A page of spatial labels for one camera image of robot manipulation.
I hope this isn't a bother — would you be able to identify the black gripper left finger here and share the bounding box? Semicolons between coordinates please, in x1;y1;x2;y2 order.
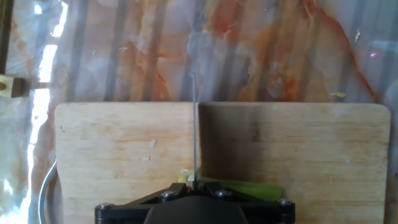
95;182;195;224

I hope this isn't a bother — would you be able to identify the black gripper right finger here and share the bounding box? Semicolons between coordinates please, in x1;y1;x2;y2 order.
198;182;296;224

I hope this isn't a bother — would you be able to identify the thin steel knife blade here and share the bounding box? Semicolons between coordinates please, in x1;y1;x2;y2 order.
191;72;199;191

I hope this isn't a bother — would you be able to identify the green scallion stalk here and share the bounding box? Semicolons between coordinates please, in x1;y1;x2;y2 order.
198;176;284;202

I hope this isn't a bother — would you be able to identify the wooden cutting board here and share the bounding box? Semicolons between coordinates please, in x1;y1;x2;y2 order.
37;101;391;224

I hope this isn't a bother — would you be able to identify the pale cut scallion slice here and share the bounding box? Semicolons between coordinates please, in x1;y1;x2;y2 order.
178;169;195;184

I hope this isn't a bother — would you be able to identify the orange marble pattern mat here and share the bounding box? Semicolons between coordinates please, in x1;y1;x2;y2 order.
0;0;398;224

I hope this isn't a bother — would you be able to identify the wooden knife rack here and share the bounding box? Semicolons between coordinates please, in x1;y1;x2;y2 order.
0;73;41;99

